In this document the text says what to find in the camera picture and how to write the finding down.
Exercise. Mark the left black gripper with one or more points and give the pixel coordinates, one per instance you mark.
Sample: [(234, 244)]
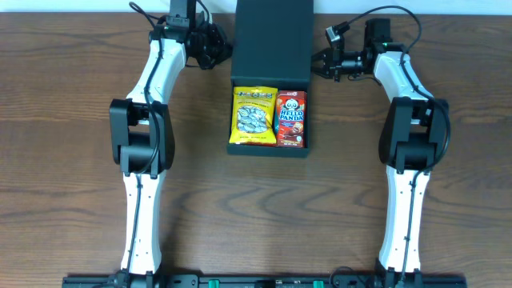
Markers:
[(222, 51)]

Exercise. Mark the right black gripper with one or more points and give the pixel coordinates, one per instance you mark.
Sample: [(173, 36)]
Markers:
[(330, 59)]

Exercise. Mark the dark green box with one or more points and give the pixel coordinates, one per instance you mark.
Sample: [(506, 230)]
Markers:
[(273, 44)]

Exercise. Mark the red Hello Panda box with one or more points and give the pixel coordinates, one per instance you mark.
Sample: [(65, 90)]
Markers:
[(289, 119)]

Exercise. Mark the yellow Hacks candy bag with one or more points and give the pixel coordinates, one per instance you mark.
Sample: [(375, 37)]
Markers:
[(252, 115)]

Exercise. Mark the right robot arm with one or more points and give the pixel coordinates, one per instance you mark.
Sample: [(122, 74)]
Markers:
[(413, 141)]

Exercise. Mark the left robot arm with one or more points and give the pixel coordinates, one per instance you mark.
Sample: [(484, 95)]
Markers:
[(142, 138)]

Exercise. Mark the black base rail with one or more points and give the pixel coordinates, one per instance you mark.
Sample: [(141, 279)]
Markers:
[(195, 281)]

